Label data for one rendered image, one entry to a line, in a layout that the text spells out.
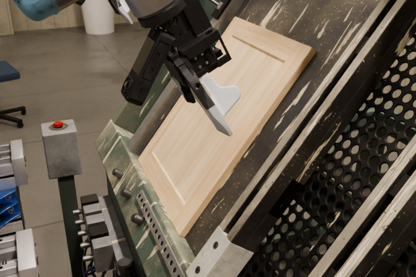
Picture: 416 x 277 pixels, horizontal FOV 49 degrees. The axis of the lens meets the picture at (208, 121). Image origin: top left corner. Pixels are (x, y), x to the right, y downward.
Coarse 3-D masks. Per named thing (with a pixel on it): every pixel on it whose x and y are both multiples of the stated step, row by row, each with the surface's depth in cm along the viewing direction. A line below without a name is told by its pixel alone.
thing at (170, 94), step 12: (240, 0) 148; (228, 12) 148; (216, 24) 148; (168, 84) 154; (168, 96) 152; (156, 108) 153; (168, 108) 153; (144, 120) 156; (156, 120) 153; (144, 132) 153; (132, 144) 154; (144, 144) 155
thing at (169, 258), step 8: (144, 200) 127; (144, 208) 125; (144, 216) 123; (152, 216) 120; (152, 224) 118; (152, 232) 117; (160, 232) 114; (160, 240) 112; (160, 248) 111; (168, 248) 108; (168, 256) 107; (168, 264) 105; (176, 264) 103; (176, 272) 102
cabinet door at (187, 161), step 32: (224, 32) 145; (256, 32) 130; (224, 64) 137; (256, 64) 123; (288, 64) 112; (256, 96) 116; (160, 128) 149; (192, 128) 134; (256, 128) 110; (160, 160) 139; (192, 160) 126; (224, 160) 114; (160, 192) 130; (192, 192) 119; (192, 224) 114
